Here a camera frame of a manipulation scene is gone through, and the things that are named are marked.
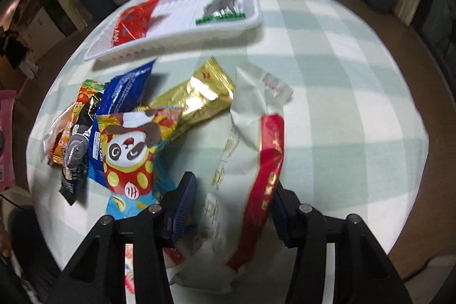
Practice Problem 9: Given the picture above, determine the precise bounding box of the clear snack packet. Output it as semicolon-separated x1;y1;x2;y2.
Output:
43;105;77;162

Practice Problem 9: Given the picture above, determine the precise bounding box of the blue snack packet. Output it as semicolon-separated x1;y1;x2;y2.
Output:
86;59;158;188

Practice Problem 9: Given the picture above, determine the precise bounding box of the gold snack packet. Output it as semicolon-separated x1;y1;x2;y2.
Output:
137;56;236;144

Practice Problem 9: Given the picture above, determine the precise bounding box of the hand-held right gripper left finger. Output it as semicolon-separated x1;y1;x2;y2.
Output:
46;172;198;304

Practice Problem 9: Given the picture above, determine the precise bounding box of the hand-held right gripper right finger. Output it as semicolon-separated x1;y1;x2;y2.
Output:
271;179;408;304

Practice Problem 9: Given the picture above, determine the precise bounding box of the white plastic tray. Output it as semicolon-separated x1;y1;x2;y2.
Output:
85;0;263;63

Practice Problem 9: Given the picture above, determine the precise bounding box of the pink box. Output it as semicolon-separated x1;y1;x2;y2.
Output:
0;90;17;191

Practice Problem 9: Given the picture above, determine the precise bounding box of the green grey snack packet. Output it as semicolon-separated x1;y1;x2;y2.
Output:
195;0;247;26

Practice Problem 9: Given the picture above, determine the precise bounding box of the red snack packet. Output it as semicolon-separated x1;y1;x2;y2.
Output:
110;0;172;47

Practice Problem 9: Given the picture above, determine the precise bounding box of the green checked tablecloth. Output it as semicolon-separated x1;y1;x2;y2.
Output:
26;0;428;304

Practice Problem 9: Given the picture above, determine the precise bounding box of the panda print snack packet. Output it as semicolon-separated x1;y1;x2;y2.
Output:
93;106;198;237

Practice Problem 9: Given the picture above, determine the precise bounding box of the large white snack packet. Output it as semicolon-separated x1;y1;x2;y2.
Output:
170;64;294;293

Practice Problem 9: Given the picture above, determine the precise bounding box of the black snack packet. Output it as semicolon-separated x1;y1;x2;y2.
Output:
59;101;104;207

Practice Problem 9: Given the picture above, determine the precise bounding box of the orange snack packet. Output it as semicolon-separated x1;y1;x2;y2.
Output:
48;79;107;166

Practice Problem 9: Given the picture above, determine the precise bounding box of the brown patterned snack packet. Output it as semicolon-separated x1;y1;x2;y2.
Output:
227;114;286;271

